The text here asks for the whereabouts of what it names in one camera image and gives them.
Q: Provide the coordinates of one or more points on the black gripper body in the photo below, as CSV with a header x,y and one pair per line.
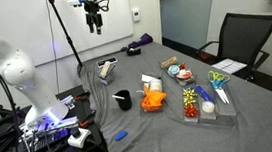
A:
x,y
93,17

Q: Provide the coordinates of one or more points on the wooden block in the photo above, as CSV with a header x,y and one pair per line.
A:
x,y
105,69

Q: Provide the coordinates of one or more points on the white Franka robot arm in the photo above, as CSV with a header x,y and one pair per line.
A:
x,y
30,86

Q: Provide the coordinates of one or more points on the clear plastic bowl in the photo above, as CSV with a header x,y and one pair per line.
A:
x,y
108,77

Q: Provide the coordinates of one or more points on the small blue oblong object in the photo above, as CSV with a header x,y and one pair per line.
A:
x,y
121,135

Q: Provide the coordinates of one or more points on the purple cloth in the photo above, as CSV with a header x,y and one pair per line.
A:
x,y
141,41

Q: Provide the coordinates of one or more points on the whiteboard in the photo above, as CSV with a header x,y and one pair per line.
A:
x,y
30,22

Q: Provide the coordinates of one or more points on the white paper sheet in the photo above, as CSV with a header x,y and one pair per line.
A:
x,y
146,77

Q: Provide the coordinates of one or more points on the white marker pen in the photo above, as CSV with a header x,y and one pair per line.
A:
x,y
118,97

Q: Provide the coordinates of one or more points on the black cup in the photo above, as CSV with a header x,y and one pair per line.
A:
x,y
124,100

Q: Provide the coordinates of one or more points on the cork coloured wooden piece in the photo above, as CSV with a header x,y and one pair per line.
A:
x,y
169,62

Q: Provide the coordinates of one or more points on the white tape roll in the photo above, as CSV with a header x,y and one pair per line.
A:
x,y
156,84

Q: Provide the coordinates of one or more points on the light blue ribbon spool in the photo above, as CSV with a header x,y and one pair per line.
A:
x,y
173,70

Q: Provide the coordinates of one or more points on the orange crumpled cloth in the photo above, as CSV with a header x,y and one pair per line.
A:
x,y
152,99

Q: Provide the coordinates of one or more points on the clear tray with orange cloth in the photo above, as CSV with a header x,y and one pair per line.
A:
x,y
146,110

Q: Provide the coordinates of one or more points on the clear tray with ribbon spools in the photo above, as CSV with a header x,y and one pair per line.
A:
x,y
190,81

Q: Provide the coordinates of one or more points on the white emergency stop button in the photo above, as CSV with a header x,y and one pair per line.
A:
x,y
78,137

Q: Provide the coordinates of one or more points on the gold gift bow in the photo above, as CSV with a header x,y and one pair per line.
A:
x,y
189,96

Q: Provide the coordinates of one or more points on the red gift bow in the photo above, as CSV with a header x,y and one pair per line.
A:
x,y
191,111

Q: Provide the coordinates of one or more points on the blue marker pen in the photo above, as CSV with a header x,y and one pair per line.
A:
x,y
204,94

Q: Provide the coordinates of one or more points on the grey table cloth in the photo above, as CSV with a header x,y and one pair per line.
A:
x,y
168,136

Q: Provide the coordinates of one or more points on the small clear tape roll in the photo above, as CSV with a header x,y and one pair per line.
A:
x,y
208,106

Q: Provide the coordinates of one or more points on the printed paper sheet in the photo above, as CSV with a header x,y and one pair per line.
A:
x,y
229,66

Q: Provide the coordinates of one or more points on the black mesh office chair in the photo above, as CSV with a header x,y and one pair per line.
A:
x,y
244,38

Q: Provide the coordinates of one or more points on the clear compartment organizer tray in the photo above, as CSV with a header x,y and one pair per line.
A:
x,y
228,109

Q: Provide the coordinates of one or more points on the black camera tripod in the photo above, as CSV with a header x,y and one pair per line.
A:
x,y
67,35

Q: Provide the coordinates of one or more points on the white wall thermostat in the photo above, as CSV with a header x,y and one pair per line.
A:
x,y
135,14

